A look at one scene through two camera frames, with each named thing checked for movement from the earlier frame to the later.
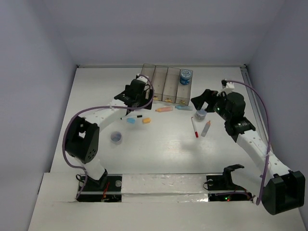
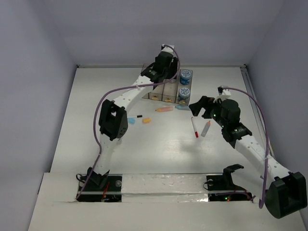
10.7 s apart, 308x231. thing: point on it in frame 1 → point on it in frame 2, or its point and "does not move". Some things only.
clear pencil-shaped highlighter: [205, 129] does not move
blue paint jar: [186, 75] does not move
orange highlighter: [164, 109] does not move
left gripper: [148, 96] → [172, 66]
